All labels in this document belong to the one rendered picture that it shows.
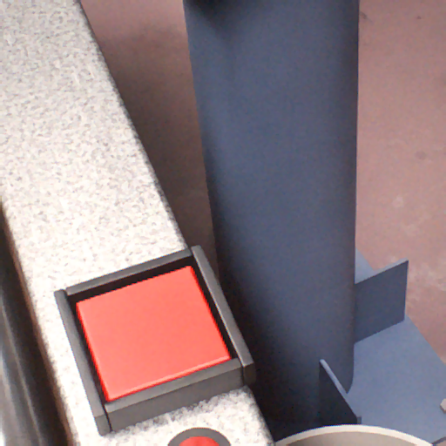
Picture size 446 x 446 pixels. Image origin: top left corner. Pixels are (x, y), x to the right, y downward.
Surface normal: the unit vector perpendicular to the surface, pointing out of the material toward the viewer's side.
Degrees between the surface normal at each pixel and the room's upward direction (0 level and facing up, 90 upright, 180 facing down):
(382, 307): 90
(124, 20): 0
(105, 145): 0
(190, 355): 0
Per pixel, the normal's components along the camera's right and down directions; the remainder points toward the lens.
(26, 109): -0.08, -0.65
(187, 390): 0.33, 0.70
